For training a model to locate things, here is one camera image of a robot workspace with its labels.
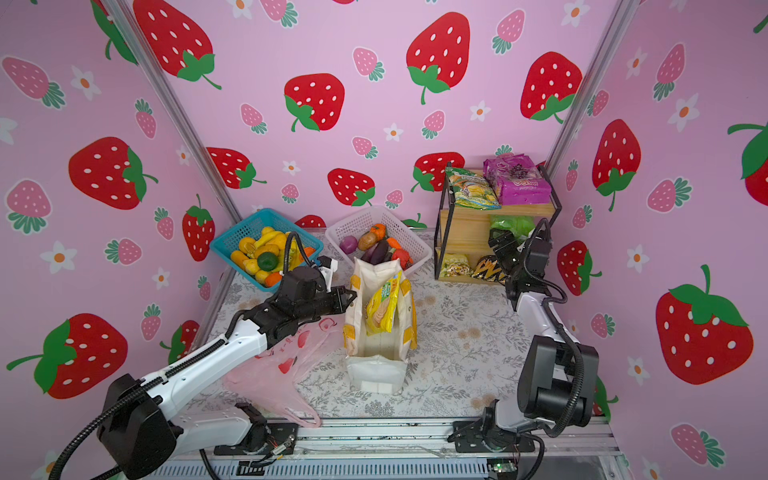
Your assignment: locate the small orange pumpkin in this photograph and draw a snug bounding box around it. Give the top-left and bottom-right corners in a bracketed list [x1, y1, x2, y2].
[369, 223, 387, 241]

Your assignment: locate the green lime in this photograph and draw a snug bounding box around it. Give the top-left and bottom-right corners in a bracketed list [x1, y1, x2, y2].
[257, 251, 279, 272]

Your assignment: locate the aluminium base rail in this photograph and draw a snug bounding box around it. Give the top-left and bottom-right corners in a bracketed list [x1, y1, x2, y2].
[151, 418, 633, 479]

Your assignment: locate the purple snack bag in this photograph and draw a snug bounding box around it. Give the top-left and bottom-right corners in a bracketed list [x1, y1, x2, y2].
[483, 153, 552, 206]

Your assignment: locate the brown potato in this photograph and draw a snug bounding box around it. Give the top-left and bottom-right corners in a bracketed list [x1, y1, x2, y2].
[358, 231, 379, 252]

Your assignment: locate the purple onion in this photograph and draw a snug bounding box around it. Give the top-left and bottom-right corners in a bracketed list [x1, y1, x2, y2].
[339, 235, 358, 255]

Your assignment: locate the green chips bag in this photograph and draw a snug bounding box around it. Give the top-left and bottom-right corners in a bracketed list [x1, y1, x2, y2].
[489, 215, 535, 241]

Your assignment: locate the orange tangerine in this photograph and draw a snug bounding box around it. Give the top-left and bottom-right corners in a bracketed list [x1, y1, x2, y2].
[264, 272, 283, 288]

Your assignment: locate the small nut snack bag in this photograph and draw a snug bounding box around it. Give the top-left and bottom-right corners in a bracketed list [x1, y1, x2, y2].
[439, 253, 472, 278]

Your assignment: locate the purple eggplant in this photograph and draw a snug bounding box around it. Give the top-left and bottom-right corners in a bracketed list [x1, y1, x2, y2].
[369, 240, 390, 265]

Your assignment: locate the teal plastic basket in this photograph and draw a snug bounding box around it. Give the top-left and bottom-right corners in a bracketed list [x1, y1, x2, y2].
[212, 209, 324, 293]

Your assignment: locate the green yellow snack bag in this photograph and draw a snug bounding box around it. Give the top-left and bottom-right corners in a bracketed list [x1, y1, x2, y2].
[446, 167, 501, 210]

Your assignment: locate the white paper grocery bag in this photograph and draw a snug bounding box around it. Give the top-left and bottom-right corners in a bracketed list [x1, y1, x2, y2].
[343, 259, 418, 395]

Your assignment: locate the white plastic basket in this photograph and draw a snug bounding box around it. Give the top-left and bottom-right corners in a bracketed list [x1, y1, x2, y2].
[325, 206, 433, 274]

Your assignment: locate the pink plastic grocery bag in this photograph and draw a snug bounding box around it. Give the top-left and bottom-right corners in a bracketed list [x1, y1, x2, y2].
[223, 317, 343, 428]

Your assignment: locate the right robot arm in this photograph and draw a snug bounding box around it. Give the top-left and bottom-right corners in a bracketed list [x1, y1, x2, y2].
[481, 219, 599, 451]

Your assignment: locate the yellow banana bunch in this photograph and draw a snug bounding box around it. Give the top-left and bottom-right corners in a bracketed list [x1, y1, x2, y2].
[247, 230, 304, 273]

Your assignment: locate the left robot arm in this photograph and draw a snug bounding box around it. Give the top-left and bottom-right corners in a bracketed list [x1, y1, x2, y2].
[49, 256, 357, 479]

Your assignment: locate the black wire wooden shelf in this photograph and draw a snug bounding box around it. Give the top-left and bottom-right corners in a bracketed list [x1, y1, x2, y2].
[433, 160, 563, 286]

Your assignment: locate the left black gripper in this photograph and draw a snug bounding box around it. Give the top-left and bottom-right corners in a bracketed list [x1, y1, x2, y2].
[296, 286, 358, 326]

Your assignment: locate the black yellow chips bag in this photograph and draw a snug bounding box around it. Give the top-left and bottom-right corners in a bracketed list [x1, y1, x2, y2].
[471, 255, 507, 284]

